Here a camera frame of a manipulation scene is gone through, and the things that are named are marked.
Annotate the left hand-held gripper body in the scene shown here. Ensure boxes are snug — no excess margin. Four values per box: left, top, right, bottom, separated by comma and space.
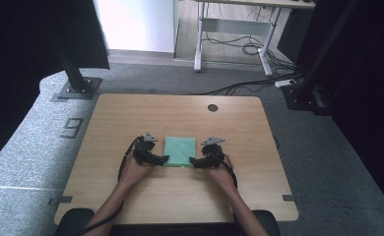
132, 132, 159, 165

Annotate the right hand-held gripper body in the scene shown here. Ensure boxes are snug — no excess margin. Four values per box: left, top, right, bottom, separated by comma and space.
200, 137, 226, 169

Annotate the green cloth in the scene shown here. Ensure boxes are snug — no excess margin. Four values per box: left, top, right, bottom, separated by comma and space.
162, 136, 197, 168

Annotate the person's right hand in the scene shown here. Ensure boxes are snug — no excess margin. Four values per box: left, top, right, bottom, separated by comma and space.
204, 162, 237, 192

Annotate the person's left hand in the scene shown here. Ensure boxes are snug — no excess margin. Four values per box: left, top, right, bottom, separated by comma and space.
119, 151, 156, 189

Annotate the grey tape floor marking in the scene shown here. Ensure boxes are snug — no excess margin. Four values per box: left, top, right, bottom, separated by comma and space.
60, 117, 85, 140

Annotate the black metal stand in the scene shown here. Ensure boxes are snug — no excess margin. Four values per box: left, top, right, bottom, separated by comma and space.
53, 32, 103, 101
281, 0, 361, 111

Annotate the grey tape strip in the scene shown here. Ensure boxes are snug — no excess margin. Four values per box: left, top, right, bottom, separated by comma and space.
282, 194, 302, 205
47, 195, 74, 207

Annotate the black chair armrest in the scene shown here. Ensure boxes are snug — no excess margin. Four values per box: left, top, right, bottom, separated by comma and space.
252, 209, 282, 236
55, 207, 95, 236

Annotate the white power strip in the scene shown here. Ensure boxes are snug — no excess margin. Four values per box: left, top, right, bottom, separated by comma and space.
274, 78, 297, 89

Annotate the white panel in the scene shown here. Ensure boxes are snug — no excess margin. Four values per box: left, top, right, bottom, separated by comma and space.
93, 0, 181, 54

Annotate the black curtain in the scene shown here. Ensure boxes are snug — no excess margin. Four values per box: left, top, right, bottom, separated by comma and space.
0, 0, 110, 173
294, 0, 384, 224

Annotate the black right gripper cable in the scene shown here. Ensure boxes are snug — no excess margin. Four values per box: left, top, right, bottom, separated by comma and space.
221, 151, 238, 190

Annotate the black floor cable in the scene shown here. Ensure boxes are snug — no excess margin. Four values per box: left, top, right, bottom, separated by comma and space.
198, 74, 304, 96

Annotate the bundle of black cables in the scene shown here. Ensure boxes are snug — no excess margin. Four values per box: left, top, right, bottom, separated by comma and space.
202, 32, 296, 71

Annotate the white desk frame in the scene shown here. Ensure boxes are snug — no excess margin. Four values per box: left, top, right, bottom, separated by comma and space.
193, 0, 316, 77

